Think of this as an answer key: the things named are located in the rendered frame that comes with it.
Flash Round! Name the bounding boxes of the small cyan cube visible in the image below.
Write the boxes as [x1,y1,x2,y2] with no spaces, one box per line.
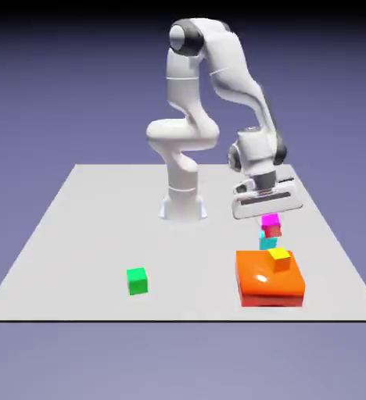
[258,230,278,252]

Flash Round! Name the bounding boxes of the small magenta cube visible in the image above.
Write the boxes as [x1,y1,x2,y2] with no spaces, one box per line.
[260,212,282,239]

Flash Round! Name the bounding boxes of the small green cube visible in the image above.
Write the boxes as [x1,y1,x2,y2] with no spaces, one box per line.
[126,266,149,296]

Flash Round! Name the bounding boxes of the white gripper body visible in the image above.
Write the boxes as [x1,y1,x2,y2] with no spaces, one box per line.
[231,183,304,220]

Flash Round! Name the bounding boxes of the small yellow cube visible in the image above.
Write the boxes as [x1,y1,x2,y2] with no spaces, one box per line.
[267,247,293,273]

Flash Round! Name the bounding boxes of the large orange box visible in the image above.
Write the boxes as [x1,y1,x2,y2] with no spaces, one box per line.
[235,248,307,308]

